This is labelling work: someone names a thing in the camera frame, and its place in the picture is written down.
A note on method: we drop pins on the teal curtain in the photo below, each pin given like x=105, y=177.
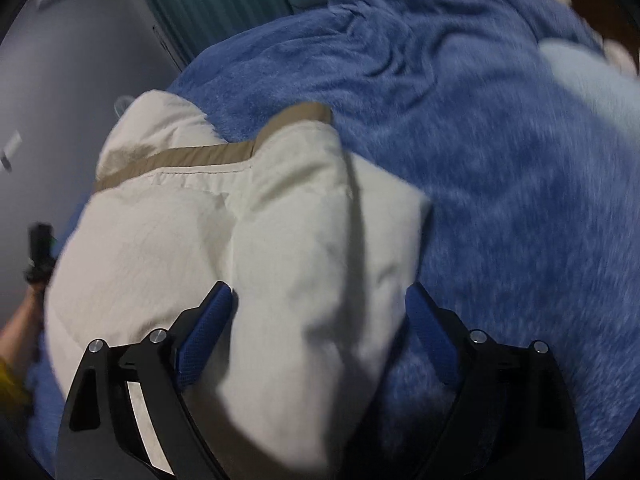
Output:
x=215, y=5

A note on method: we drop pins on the blue fleece blanket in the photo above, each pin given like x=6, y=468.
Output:
x=500, y=170

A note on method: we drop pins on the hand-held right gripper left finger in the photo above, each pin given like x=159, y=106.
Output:
x=202, y=340

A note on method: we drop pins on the small white fan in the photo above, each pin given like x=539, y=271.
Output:
x=122, y=105

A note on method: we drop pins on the person's left forearm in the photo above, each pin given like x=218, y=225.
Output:
x=20, y=330

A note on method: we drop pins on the cream hooded puffer jacket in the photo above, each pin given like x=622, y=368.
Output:
x=250, y=240

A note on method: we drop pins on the white plush toy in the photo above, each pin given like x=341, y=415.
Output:
x=617, y=52

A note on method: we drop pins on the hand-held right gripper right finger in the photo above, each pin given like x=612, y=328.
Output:
x=430, y=340

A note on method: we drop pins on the light blue plush pillow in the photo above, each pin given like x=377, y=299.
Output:
x=585, y=75

